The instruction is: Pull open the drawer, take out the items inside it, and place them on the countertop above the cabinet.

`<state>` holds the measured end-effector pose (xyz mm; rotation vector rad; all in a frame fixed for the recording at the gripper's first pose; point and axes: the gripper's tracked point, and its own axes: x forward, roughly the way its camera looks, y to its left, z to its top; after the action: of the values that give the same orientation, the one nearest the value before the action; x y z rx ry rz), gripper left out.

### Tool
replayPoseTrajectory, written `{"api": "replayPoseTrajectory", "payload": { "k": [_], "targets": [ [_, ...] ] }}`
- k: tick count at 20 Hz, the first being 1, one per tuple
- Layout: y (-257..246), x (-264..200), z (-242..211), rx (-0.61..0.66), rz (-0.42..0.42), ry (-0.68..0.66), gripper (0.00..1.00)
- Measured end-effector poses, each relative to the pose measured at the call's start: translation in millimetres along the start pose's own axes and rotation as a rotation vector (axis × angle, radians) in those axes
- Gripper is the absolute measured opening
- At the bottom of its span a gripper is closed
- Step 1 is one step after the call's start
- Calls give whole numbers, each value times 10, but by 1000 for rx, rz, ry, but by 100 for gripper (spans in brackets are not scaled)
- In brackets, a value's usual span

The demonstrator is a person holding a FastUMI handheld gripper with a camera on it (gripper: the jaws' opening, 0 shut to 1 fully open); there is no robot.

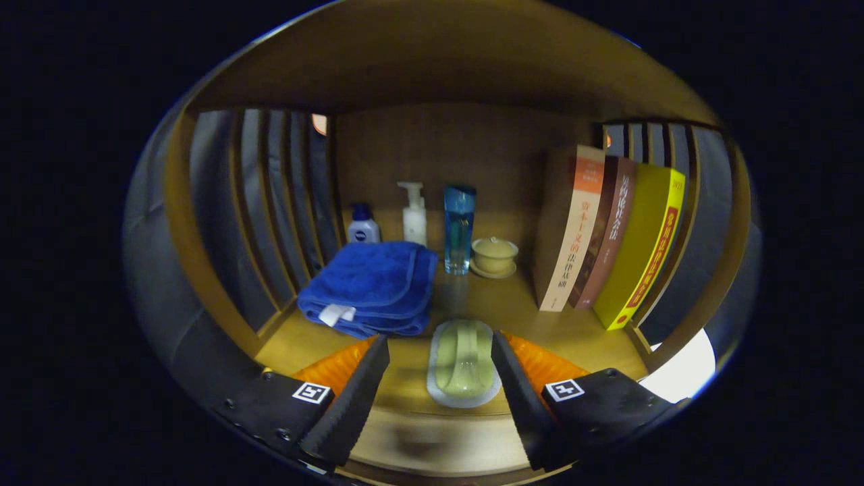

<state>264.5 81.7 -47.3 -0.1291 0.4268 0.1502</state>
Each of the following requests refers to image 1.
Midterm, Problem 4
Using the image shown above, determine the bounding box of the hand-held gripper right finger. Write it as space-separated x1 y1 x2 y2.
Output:
491 331 676 472

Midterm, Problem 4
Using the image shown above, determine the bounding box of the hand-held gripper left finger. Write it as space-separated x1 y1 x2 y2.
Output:
213 334 391 473

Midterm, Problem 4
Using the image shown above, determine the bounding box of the green brush with white pad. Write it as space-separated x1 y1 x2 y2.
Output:
427 319 502 408

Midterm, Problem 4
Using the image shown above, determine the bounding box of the wooden drawer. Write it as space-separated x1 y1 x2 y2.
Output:
337 405 541 483

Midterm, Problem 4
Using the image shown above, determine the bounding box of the wooden cabinet countertop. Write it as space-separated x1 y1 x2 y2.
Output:
253 206 652 417

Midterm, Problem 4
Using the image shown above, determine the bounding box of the wooden cabinet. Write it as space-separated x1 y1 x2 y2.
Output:
135 0 753 483

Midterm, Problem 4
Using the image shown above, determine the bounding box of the blue folded towel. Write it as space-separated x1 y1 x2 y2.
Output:
297 241 439 339

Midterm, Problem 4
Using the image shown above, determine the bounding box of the yellow lidded tea cup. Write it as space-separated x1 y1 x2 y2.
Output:
471 236 519 273

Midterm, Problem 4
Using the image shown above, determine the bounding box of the white table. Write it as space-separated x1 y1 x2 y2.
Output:
638 328 716 404

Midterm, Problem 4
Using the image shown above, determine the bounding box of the small blue-capped lotion bottle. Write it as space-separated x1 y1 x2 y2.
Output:
347 202 381 244

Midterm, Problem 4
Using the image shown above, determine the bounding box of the orange and white book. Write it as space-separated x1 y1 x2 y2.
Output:
531 144 606 313

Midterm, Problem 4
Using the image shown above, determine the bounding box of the white pump bottle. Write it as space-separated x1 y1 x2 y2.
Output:
397 181 428 247

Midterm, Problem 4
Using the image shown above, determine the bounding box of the clear blue bottle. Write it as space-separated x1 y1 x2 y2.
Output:
443 186 477 275

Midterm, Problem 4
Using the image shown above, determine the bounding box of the brown book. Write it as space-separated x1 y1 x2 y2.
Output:
568 156 638 311

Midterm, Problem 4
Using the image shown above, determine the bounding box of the yellow book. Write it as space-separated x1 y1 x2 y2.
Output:
593 163 686 331

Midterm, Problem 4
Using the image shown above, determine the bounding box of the black backdrop cloth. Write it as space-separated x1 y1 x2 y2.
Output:
124 108 762 379

